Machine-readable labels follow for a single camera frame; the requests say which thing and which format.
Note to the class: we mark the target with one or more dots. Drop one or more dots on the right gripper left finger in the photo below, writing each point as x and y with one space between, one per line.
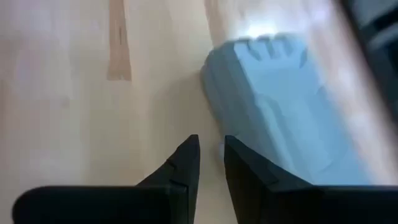
186 174

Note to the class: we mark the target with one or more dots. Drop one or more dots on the grey-blue plastic tool case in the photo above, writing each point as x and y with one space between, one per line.
280 109

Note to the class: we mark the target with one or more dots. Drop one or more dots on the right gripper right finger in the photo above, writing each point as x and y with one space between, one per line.
245 180

